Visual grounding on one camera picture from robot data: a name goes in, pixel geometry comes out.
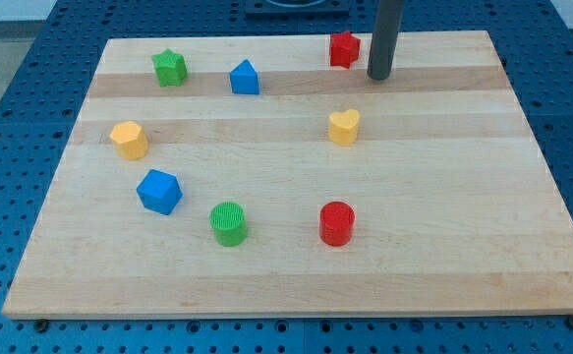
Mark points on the wooden board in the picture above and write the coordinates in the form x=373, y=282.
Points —
x=456, y=212

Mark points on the blue cube block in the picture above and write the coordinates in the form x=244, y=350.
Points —
x=159, y=191

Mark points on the red cylinder block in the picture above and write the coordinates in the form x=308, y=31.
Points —
x=336, y=222

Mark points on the green cylinder block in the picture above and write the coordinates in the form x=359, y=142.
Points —
x=228, y=223

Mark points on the yellow heart block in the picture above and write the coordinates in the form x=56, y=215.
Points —
x=343, y=127

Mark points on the blue triangular prism block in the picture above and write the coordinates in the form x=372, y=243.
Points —
x=244, y=79

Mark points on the red star block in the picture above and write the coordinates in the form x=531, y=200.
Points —
x=344, y=49

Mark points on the green star block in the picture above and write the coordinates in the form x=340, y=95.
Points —
x=170, y=68

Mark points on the yellow hexagon block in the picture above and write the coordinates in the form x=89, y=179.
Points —
x=129, y=140

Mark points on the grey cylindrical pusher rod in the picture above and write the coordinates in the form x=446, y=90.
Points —
x=385, y=32

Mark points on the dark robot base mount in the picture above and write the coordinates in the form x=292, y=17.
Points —
x=265, y=8

